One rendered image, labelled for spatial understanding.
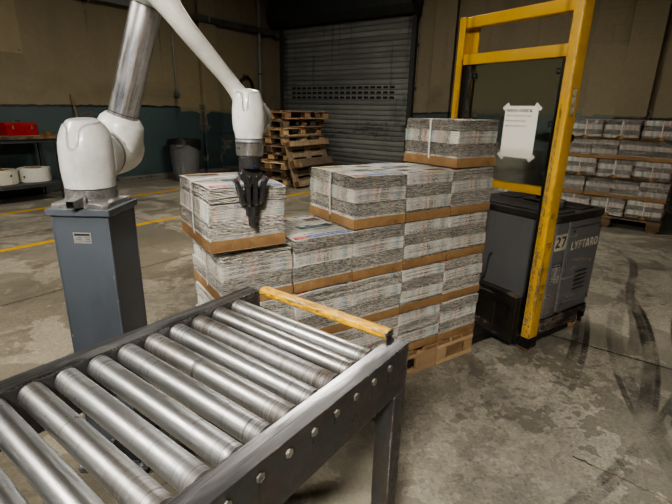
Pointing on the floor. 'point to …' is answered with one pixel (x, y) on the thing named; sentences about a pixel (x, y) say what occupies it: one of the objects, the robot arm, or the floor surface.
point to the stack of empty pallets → (276, 169)
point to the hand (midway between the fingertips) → (251, 216)
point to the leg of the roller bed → (386, 451)
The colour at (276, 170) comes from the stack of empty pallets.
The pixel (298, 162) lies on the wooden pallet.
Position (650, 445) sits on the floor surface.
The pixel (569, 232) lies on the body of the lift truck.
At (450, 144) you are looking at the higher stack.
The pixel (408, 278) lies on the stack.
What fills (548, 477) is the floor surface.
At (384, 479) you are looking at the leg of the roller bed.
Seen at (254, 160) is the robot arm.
